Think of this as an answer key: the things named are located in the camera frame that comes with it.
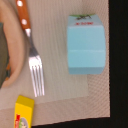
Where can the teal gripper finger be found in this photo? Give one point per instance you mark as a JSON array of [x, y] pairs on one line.
[[4, 56]]

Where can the yellow butter box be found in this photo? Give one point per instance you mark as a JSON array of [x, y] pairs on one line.
[[23, 112]]

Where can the light blue milk carton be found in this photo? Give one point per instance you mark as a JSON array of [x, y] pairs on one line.
[[86, 44]]

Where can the round wooden plate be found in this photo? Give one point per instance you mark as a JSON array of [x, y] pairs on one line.
[[15, 50]]

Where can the white woven placemat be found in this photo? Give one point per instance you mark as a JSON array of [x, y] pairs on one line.
[[67, 97]]

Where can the fork with wooden handle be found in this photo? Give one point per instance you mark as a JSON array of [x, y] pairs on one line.
[[35, 62]]

